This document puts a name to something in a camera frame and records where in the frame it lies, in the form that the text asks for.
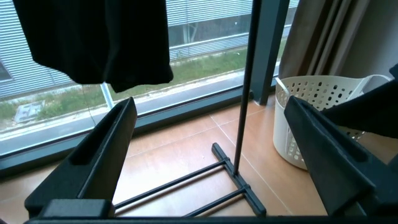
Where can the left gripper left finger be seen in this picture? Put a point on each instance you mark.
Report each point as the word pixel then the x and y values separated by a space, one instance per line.
pixel 62 186

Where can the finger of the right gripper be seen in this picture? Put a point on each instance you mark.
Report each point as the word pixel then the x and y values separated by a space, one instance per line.
pixel 373 112

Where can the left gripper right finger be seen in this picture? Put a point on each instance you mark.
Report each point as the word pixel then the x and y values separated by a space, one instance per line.
pixel 335 174

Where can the black shorts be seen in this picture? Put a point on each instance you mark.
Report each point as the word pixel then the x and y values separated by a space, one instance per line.
pixel 93 40

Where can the white laundry basket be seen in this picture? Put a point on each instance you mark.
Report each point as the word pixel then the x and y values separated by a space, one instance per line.
pixel 286 140

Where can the black clothes rack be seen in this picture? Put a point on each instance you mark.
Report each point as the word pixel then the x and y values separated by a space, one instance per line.
pixel 245 93

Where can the beige curtain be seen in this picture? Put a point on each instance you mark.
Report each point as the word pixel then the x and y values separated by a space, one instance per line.
pixel 304 37

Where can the window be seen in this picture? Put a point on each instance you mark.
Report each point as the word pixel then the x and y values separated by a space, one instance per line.
pixel 202 62

